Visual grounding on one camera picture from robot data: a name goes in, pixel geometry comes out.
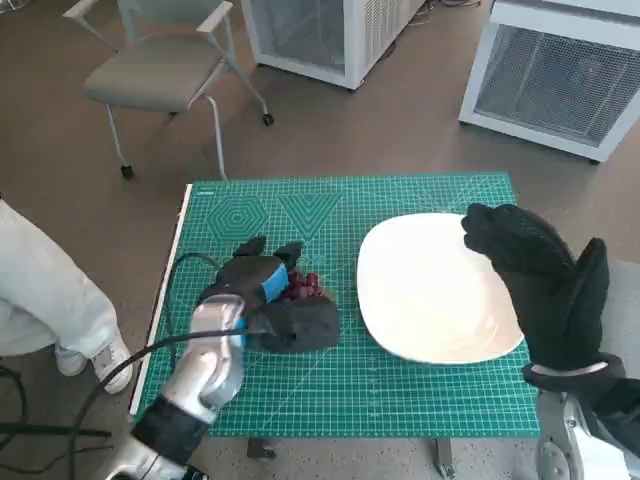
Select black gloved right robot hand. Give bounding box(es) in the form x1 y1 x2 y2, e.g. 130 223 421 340
460 203 611 374

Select black floor bar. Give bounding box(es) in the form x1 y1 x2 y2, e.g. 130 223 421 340
0 422 114 440

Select grey chair with white frame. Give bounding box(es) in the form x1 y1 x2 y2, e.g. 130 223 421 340
62 0 276 181

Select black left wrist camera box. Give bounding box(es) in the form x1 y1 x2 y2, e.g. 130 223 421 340
244 295 340 354

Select metal table leg bracket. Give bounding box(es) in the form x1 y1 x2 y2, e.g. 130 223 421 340
432 438 456 479
247 437 278 460

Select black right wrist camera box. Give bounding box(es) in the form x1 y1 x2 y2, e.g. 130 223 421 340
594 352 640 419

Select black looped floor cable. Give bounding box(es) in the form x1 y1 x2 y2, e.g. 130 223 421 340
0 364 29 451

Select tall white mesh cabinet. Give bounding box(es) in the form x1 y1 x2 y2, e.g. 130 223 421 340
239 0 429 92

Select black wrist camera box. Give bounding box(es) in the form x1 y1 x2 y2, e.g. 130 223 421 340
244 295 340 354
594 352 640 419

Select white square plate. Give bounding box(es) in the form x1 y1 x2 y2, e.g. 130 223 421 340
357 212 525 365

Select red toy grape bunch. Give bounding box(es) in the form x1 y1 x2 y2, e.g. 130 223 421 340
282 269 334 304

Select thin cables behind cabinets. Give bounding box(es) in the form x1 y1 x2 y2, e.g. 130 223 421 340
412 0 494 25

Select green cutting mat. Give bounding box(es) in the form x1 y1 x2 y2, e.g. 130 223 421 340
137 171 542 439

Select wide white mesh cabinet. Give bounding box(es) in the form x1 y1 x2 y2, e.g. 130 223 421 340
458 0 640 165

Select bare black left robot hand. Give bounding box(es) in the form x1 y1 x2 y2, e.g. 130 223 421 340
202 237 306 315

